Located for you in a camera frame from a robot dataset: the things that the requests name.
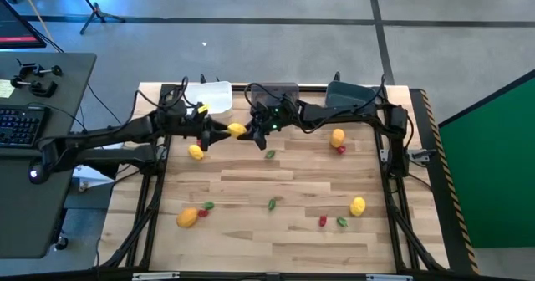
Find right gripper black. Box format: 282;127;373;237
245;96;303;151

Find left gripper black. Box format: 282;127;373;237
179;104;232;152

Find yellow toy lemon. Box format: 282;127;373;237
187;144;205;161
227;122;248;139
349;197;367;217

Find orange toy mango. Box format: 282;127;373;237
176;207;199;229

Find white plastic basket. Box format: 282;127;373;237
182;80;233;120

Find grey translucent plastic basket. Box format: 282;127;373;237
249;82;300;106

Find dark teal plastic basket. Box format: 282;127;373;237
324;81;379;111

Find white paper sheet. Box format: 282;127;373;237
73;166;118;190

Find dark grey desk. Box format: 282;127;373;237
0;53;98;260

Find black tripod stand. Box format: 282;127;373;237
69;0;126;36

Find black C-clamp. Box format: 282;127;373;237
16;59;64;78
8;76;59;99

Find black computer mouse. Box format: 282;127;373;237
28;163;49;186

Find black backlit keyboard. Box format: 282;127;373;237
0;105;50;150

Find pale sticky note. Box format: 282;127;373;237
0;79;16;100

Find black computer monitor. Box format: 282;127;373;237
0;0;47;50

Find green screen panel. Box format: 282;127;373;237
437;68;535;249

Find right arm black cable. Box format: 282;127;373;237
243;74;388;134

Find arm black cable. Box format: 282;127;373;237
135;75;210;115
243;74;388;134

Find black aluminium table frame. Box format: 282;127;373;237
98;82;451;273

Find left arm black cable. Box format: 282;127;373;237
135;75;210;115

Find black floor cable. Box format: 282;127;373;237
85;82;126;127

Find silver metal bracket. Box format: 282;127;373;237
131;272;181;281
365;273;414;281

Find yellow strap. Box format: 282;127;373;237
14;0;54;43

